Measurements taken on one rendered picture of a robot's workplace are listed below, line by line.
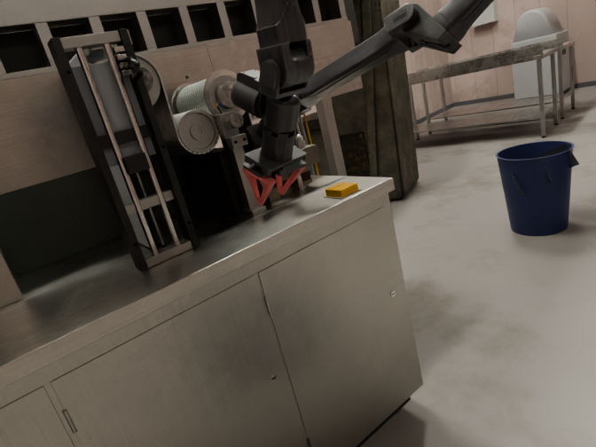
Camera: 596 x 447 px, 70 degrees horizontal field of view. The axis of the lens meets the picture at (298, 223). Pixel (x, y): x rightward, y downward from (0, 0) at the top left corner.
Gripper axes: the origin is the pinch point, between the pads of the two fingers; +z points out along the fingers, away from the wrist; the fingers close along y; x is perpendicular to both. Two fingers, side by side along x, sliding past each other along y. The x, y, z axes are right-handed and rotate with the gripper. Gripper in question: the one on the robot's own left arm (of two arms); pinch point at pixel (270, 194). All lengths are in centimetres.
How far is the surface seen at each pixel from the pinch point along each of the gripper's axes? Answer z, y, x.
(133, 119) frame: 0.5, 3.4, -41.6
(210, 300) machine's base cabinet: 31.8, 7.2, -8.0
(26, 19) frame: -7, 1, -98
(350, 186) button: 17.8, -42.1, -5.8
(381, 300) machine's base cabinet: 52, -45, 14
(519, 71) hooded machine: 134, -759, -130
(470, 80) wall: 195, -838, -226
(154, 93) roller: 1, -10, -54
